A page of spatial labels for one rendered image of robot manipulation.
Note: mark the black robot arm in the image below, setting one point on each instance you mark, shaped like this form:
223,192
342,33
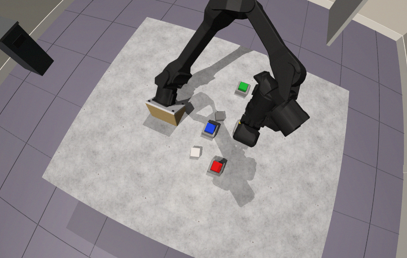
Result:
279,94

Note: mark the small white block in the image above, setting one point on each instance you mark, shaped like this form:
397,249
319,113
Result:
195,152

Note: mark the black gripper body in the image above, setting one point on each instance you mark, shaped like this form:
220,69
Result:
246,133

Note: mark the green button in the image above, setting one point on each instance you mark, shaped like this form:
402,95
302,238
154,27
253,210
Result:
242,89

